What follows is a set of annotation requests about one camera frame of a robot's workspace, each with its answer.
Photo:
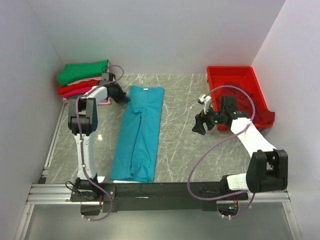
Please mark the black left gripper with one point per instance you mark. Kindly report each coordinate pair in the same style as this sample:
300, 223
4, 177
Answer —
123, 98

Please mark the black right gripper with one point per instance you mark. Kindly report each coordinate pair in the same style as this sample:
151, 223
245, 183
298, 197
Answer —
200, 119

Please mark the teal t shirt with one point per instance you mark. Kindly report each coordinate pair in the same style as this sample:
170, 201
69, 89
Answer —
136, 149

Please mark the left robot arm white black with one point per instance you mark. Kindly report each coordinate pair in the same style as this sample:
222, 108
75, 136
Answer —
83, 122

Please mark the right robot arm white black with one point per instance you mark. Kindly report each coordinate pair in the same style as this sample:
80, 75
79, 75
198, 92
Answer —
268, 167

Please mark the magenta folded t shirt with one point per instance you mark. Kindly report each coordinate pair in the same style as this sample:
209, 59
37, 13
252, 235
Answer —
74, 92

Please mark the dark red t shirt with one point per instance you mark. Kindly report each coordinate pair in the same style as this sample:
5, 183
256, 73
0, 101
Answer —
250, 102

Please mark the green folded t shirt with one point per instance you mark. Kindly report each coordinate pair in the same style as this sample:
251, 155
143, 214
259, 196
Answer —
73, 72

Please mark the red folded t shirt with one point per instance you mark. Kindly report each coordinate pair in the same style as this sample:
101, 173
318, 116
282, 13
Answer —
64, 89

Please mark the red plastic bin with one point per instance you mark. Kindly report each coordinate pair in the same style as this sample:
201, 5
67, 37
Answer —
242, 77

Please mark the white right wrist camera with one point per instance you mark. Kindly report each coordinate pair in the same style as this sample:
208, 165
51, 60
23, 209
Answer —
205, 101

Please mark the aluminium frame rail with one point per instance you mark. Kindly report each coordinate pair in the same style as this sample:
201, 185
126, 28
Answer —
53, 217

